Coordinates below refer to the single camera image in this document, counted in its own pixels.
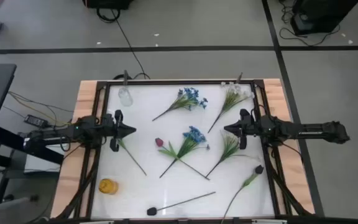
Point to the black power adapter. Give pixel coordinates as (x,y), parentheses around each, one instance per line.
(36,121)

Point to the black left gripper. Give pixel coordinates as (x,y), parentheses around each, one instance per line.
(113,130)

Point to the red artificial tulip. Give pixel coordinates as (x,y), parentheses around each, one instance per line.
(132,158)
(159,142)

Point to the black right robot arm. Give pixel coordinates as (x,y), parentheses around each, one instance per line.
(291,129)

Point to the green leafy stem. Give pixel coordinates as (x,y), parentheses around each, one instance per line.
(228,149)

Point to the white artificial flower bunch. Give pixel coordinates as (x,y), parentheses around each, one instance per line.
(228,104)

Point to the dark-headed artificial tulip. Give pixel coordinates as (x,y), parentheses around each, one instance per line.
(151,211)
(258,169)

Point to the yellow glass vase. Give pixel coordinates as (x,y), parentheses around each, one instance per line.
(108,186)

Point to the black aluminium rig frame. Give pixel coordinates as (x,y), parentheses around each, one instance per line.
(182,82)

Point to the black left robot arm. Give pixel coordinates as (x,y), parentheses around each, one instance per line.
(85,130)

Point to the clear ribbed glass vase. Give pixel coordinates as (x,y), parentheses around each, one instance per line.
(125,97)

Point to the black box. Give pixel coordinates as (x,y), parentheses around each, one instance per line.
(107,3)

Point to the blue artificial flower bunch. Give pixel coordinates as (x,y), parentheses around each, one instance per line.
(183,101)
(186,146)

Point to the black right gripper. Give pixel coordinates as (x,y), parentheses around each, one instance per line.
(250,128)

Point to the black equipment case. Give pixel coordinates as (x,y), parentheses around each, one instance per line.
(322,15)

